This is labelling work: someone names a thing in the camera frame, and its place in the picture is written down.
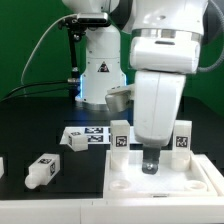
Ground white square tabletop tray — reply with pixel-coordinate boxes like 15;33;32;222
103;150;224;199

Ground white left fence piece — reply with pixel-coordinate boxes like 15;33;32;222
0;157;4;178

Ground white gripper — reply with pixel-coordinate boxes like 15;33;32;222
133;71;186;175

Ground camera on stand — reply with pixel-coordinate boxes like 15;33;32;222
58;12;111;29

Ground grey cable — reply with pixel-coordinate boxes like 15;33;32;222
19;13;78;88

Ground black camera stand pole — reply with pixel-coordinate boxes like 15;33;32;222
68;29;80;101

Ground white sheet with markers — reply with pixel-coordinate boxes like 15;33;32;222
60;126;140;145

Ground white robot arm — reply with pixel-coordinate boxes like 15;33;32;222
62;0;218;174

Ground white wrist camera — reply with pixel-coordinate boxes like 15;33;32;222
105;84;135;112

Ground white front fence bar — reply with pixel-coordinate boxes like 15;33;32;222
0;197;224;224

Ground black cables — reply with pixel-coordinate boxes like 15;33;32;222
0;79;75;103

